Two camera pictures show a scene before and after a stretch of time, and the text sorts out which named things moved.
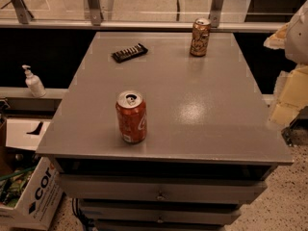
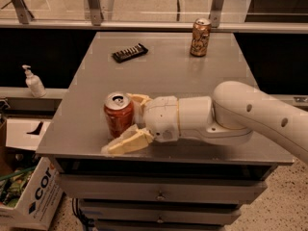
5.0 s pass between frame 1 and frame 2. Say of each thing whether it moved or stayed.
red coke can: moved
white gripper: moved
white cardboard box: stayed
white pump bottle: stayed
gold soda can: stayed
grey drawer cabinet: stayed
